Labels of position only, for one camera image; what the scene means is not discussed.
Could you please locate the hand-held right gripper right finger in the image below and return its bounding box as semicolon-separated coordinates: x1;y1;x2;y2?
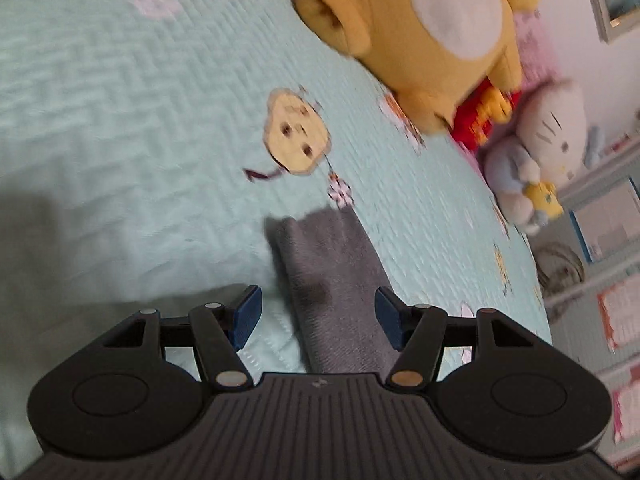
374;286;539;392

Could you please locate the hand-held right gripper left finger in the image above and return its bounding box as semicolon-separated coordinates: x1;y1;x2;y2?
100;285;264;392

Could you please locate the grey sweater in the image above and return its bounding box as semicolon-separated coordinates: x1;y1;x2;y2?
265;207;416;376

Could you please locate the small yellow plush toy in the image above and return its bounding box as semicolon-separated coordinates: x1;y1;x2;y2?
522;182;565;221

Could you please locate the grey sliding door wardrobe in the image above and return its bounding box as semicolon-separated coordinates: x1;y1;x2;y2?
530;145;640;471

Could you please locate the red plush toy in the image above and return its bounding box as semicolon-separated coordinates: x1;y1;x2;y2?
447;80;521;151

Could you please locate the orange bordered poster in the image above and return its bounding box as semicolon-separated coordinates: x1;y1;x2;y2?
597;272;640;353

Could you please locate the blue bordered poster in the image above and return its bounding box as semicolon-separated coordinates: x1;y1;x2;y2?
570;177;640;265

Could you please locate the white cat plush toy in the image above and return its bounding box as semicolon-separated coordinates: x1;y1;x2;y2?
482;77;608;236

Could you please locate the pink bordered poster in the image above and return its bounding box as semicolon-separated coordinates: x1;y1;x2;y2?
612;380;640;443

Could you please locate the large yellow plush toy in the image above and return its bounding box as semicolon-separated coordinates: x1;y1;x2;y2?
292;0;556;136

